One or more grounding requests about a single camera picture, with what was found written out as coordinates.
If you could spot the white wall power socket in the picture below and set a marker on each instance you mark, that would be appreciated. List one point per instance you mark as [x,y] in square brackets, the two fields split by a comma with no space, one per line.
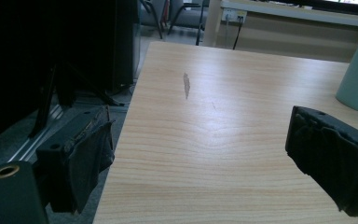
[234,15]

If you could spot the black cabinet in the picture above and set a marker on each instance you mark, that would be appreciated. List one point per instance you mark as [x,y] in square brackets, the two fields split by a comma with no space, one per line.
[126,46]

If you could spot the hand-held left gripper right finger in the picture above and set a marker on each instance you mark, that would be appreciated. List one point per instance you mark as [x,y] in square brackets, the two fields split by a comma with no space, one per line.
[332,155]

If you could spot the aluminium rail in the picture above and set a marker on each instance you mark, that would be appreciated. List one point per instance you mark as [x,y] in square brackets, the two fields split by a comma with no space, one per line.
[35,140]

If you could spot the grey chair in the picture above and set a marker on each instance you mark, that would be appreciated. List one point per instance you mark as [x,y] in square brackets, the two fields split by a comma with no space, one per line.
[180,15]

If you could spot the beige desk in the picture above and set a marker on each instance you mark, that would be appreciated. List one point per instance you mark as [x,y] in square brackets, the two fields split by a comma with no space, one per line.
[292,28]

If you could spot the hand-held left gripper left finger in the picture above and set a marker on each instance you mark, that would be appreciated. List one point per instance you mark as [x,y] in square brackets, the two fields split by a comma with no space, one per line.
[74,161]

